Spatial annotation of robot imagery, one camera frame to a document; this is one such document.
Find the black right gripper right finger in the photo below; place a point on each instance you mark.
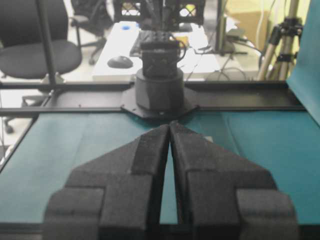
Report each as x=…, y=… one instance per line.
x=223, y=196

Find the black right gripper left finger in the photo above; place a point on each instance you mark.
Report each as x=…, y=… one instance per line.
x=116, y=196

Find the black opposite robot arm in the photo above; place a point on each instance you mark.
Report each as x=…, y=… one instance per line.
x=159, y=83

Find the white desk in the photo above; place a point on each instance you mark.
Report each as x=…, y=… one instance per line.
x=129, y=51

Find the black computer mouse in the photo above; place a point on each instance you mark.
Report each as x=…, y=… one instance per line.
x=120, y=62

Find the teal backdrop sheet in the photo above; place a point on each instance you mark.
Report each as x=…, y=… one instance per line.
x=304, y=81

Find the black office chair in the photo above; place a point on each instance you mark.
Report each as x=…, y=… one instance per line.
x=23, y=54

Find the cardboard box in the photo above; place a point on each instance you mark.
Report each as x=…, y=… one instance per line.
x=257, y=17

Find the black milk crate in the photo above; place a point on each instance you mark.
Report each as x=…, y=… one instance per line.
x=159, y=11

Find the camera tripod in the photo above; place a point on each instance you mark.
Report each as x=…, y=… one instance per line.
x=279, y=56

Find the black vertical frame pole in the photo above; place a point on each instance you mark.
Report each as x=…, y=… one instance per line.
x=46, y=41

